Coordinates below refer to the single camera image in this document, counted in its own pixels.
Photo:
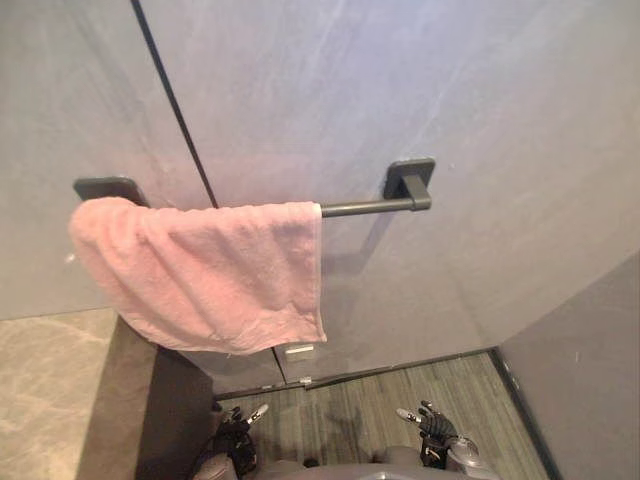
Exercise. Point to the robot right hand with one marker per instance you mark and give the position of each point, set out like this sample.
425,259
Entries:
437,425

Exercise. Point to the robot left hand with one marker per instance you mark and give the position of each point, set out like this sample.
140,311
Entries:
235,432

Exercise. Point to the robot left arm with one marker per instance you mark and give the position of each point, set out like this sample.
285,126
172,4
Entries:
235,462

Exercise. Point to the black baseboard strip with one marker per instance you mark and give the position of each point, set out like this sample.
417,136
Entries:
400,364
525,415

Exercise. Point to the pink towel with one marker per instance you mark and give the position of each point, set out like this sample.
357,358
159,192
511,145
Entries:
200,270

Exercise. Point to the dark grey towel bar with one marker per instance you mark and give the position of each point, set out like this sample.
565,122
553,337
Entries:
370,206

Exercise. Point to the silver metal wall clip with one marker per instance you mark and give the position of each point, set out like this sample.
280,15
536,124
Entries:
300,352

